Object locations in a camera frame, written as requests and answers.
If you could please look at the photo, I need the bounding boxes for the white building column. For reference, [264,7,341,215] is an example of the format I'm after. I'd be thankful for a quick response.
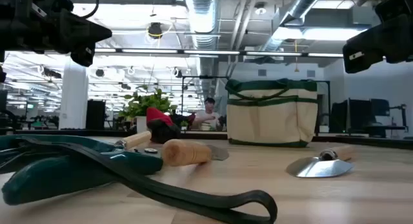
[59,57,90,130]

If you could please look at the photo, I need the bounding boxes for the person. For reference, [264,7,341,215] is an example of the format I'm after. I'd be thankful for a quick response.
[192,97,227,132]

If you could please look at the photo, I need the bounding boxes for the teal pruning shears black strap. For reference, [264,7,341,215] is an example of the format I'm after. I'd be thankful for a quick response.
[0,134,279,224]

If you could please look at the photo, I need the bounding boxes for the large black desk monitor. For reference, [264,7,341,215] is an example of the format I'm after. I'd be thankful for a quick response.
[330,99,372,134]

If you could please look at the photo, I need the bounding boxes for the small black desk monitor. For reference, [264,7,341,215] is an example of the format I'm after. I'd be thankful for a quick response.
[370,98,391,117]

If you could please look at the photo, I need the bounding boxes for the pointed trowel wooden handle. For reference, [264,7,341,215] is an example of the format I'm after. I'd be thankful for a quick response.
[114,130,152,151]

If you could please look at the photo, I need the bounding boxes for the long ceiling light strip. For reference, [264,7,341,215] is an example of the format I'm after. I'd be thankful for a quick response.
[93,46,345,59]

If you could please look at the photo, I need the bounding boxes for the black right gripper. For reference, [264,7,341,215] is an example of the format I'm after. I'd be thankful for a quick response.
[342,0,413,74]

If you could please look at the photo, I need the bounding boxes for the green plant in white pot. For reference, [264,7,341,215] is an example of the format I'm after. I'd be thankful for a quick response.
[117,84,179,134]

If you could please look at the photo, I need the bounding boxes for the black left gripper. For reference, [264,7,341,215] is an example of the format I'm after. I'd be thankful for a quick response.
[0,0,113,67]

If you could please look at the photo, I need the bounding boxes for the yellow hanging pendant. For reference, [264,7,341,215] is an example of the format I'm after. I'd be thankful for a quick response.
[293,39,299,73]

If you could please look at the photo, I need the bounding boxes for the wide steel trowel wooden handle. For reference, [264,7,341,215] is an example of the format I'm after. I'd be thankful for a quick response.
[285,144,358,179]

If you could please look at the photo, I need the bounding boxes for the red black gardening glove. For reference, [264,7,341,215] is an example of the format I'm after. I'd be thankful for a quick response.
[145,107,182,145]

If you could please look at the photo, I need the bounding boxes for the corrugated silver ventilation duct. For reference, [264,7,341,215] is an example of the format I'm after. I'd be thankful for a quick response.
[184,0,221,89]

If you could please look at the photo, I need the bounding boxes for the black metal rack frame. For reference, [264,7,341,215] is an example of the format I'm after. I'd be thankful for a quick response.
[180,74,230,117]
[316,79,332,134]

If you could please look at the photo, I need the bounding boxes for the black yellow ceiling cord reel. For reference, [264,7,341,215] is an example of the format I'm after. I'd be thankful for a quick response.
[147,21,165,40]

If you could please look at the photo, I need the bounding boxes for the cream green canvas garden bag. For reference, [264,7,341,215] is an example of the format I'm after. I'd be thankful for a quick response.
[225,77,319,148]

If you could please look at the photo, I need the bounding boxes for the steel hand fork wooden handle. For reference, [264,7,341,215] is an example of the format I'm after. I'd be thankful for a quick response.
[161,139,230,168]

